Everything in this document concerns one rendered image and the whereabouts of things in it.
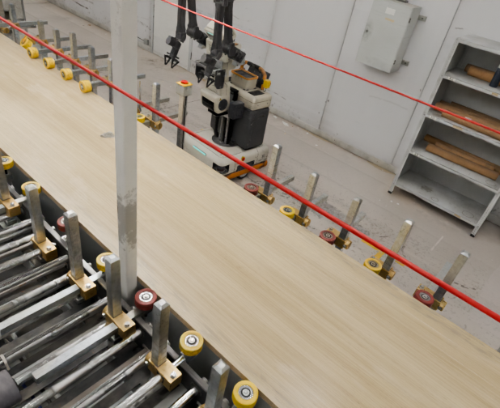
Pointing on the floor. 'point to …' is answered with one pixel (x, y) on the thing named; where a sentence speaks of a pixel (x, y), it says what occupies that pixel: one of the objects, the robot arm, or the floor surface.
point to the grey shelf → (480, 201)
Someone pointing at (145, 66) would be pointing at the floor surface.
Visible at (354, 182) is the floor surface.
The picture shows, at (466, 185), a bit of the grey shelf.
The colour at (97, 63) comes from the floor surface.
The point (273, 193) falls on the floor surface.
